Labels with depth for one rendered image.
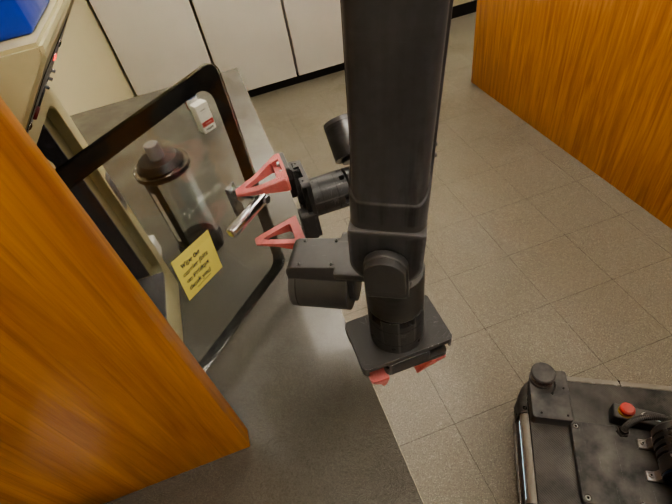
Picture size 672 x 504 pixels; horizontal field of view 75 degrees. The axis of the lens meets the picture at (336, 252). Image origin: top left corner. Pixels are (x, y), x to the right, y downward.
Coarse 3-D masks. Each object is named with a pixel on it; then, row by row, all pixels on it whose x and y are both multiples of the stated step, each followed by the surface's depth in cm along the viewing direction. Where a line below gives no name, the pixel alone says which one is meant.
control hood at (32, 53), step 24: (72, 0) 49; (48, 24) 36; (0, 48) 32; (24, 48) 32; (48, 48) 34; (0, 72) 32; (24, 72) 33; (0, 96) 33; (24, 96) 34; (24, 120) 35
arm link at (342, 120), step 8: (336, 120) 63; (344, 120) 63; (328, 128) 64; (336, 128) 63; (344, 128) 63; (328, 136) 65; (336, 136) 64; (344, 136) 63; (336, 144) 64; (344, 144) 63; (336, 152) 64; (344, 152) 63; (336, 160) 65
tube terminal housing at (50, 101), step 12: (48, 84) 62; (48, 96) 60; (48, 108) 59; (60, 108) 63; (36, 120) 54; (48, 120) 64; (60, 120) 65; (36, 132) 53; (60, 132) 66; (72, 132) 64; (36, 144) 52; (60, 144) 65; (72, 144) 68; (84, 144) 67; (72, 156) 68
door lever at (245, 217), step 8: (240, 200) 68; (256, 200) 65; (264, 200) 66; (248, 208) 64; (256, 208) 64; (240, 216) 63; (248, 216) 63; (232, 224) 62; (240, 224) 62; (232, 232) 61; (240, 232) 62
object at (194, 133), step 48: (192, 96) 55; (96, 144) 46; (144, 144) 51; (192, 144) 57; (240, 144) 65; (96, 192) 47; (144, 192) 52; (192, 192) 59; (144, 240) 54; (192, 240) 61; (240, 240) 71; (144, 288) 56; (240, 288) 74; (192, 336) 66
